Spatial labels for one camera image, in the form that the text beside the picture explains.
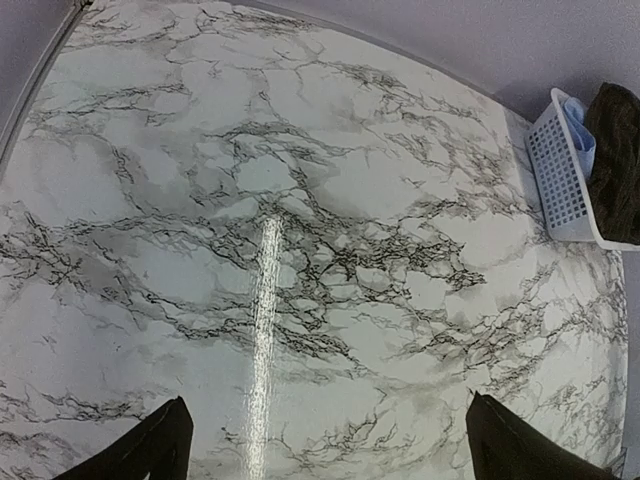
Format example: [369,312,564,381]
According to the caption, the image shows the black pinstriped shirt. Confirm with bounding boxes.
[585,82,639,245]

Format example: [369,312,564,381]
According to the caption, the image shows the light blue shirt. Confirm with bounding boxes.
[562,97,596,180]

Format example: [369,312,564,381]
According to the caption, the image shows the white plastic laundry basket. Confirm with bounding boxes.
[524,88,639,252]

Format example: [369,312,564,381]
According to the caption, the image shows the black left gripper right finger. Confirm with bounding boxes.
[465,392,615,480]

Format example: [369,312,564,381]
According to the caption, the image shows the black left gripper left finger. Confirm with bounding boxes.
[58,396,194,480]

